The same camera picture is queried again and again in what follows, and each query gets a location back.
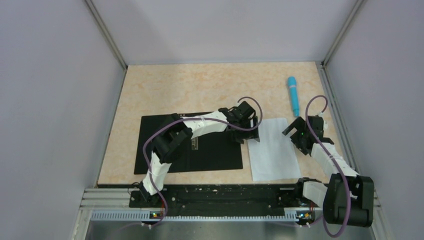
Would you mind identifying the turquoise marker pen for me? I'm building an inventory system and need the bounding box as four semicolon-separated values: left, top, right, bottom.
287;76;300;117

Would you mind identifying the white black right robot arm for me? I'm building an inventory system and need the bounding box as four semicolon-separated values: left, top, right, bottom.
282;115;375;228

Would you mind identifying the red and black folder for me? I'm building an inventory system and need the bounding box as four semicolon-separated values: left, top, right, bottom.
133;114;243;175

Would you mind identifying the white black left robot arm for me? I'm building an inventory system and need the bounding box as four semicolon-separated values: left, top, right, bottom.
139;97;264;207

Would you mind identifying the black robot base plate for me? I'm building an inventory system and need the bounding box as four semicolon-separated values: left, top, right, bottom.
129;184;318;217

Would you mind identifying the aluminium frame rail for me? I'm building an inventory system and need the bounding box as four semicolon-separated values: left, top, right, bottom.
72;184;387;240

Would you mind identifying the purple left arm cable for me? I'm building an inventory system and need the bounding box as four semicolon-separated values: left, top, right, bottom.
142;96;264;229

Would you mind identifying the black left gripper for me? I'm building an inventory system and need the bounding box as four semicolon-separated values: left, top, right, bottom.
231;116;259;145

